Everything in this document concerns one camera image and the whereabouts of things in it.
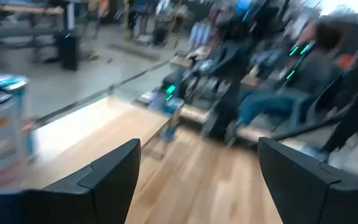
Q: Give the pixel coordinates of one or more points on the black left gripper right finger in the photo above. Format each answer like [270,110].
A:
[306,193]

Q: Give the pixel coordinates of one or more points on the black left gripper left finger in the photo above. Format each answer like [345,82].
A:
[89,193]

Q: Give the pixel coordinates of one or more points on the silver blue Red Bull can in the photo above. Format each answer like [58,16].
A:
[2,140]

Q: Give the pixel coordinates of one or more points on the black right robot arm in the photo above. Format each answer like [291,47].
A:
[225,115]

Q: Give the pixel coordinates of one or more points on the grey blue chair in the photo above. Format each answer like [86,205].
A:
[303,102]

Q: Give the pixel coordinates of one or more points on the person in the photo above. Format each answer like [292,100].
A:
[315,71]

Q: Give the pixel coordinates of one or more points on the black floor bin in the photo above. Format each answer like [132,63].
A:
[68,49]

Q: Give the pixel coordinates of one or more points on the distant office desk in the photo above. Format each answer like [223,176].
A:
[20,9]

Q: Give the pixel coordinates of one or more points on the black rig post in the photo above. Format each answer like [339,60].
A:
[353,102]

